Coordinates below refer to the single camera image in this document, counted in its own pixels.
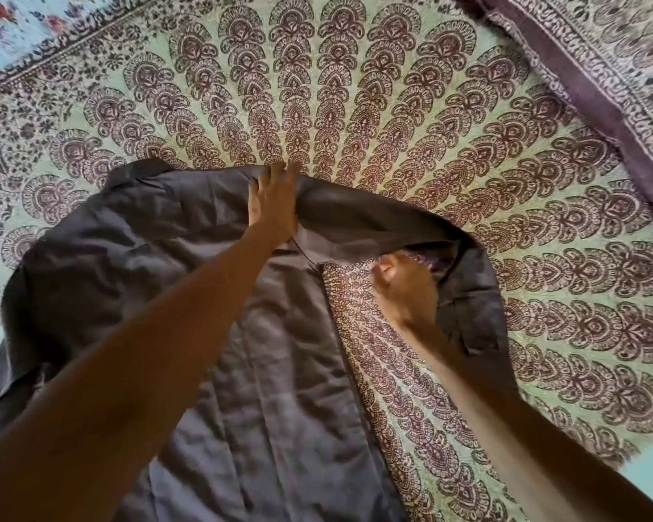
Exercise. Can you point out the person's right hand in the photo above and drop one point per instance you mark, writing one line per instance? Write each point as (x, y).
(408, 290)

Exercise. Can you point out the person's left hand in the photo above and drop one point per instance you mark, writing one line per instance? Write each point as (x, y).
(275, 202)

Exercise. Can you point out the person's left fingers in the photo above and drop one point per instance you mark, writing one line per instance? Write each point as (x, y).
(280, 173)

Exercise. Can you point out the person's right fingers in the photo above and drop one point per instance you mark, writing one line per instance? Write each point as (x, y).
(383, 271)

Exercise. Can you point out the grey collared shirt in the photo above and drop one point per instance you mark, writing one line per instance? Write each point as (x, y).
(250, 331)

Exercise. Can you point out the person's right forearm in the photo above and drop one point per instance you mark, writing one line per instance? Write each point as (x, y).
(522, 429)

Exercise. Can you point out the person's left forearm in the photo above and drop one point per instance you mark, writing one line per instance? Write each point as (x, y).
(119, 385)

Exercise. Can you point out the green maroon patterned bedsheet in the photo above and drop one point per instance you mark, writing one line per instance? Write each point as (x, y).
(386, 130)

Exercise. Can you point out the purple bordered patterned cloth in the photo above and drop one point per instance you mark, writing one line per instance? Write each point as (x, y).
(593, 65)

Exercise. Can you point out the blue floral cloth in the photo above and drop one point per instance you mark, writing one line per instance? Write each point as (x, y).
(16, 27)

